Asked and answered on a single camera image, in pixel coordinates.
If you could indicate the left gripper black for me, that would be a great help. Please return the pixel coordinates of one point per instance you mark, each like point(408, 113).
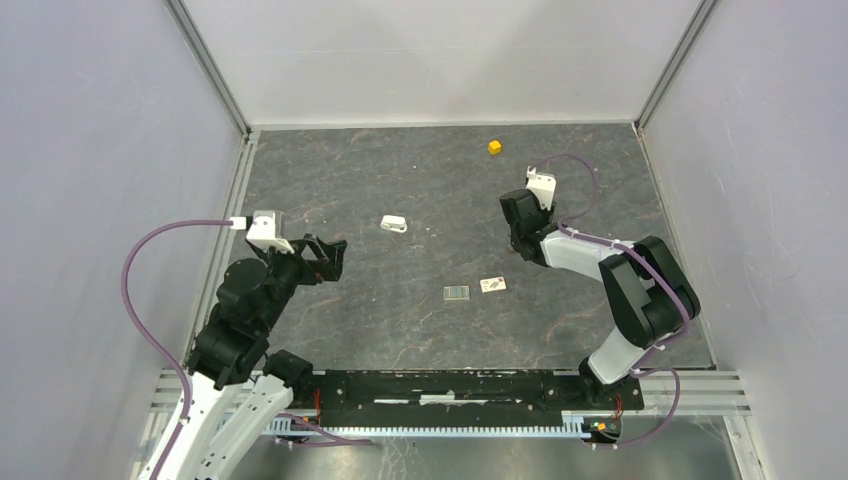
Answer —
point(330, 257)

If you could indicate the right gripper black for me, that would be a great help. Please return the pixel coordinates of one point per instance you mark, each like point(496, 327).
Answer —
point(547, 215)

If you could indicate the staple strip box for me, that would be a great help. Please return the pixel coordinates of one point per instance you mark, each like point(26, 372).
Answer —
point(493, 284)

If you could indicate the clear staple tray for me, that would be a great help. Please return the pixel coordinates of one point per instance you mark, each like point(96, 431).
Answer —
point(456, 293)

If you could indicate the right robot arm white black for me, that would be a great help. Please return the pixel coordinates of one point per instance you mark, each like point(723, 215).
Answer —
point(650, 298)

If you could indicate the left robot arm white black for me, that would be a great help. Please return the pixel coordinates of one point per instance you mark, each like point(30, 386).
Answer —
point(232, 387)

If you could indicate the yellow cube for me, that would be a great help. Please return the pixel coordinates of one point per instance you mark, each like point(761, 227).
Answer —
point(495, 147)

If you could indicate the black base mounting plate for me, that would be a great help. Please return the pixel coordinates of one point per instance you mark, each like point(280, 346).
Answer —
point(458, 398)

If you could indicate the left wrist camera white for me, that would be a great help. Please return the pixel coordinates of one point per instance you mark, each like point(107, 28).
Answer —
point(263, 230)

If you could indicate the aluminium rail frame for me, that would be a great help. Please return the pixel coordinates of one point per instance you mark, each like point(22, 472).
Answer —
point(690, 393)

